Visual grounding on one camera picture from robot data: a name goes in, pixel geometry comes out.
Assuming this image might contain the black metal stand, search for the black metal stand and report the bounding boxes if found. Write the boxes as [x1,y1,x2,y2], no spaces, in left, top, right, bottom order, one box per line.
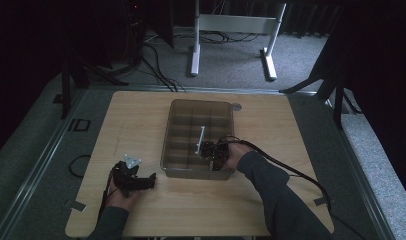
[278,33,364,130]
[58,49,129,121]

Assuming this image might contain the person's left hand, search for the person's left hand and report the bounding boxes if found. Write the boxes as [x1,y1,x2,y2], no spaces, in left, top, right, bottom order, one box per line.
[105,187,142,212]

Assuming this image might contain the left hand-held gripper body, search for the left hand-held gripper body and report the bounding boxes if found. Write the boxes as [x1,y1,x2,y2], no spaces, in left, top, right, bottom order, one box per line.
[111,153,144,198]

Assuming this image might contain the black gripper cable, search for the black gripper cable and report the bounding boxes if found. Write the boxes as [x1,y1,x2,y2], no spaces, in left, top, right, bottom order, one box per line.
[218,135,369,240]
[98,166,121,218]

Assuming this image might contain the dark computer tower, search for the dark computer tower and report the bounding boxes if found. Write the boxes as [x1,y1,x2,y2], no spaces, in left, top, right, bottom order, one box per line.
[123,0,148,65]

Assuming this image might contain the black cable loop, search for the black cable loop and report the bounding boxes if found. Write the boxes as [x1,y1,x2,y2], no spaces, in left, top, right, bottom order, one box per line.
[68,154,92,179]

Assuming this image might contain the clear brown compartment box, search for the clear brown compartment box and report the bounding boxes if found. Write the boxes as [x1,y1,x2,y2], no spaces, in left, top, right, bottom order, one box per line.
[160,98,237,181]

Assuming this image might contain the person's right hand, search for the person's right hand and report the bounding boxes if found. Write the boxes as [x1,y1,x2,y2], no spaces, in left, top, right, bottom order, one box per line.
[223,141,256,172]

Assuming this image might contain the black floor cables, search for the black floor cables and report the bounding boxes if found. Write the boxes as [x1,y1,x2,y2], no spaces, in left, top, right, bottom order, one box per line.
[136,42,187,93]

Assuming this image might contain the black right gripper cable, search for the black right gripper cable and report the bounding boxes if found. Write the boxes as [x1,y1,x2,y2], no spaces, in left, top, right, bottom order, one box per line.
[218,135,369,240]

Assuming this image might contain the black cables under desk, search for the black cables under desk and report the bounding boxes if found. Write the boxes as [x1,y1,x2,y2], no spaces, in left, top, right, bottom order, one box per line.
[173,29,263,45]

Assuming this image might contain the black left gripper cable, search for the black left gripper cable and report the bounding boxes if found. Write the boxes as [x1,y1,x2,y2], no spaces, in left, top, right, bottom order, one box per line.
[98,166,121,218]

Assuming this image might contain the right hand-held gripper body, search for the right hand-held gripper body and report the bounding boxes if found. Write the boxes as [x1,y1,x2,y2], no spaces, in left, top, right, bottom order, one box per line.
[194,125,231,172]

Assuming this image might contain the white desk frame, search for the white desk frame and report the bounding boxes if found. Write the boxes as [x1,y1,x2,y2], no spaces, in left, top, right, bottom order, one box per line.
[189,0,288,82]

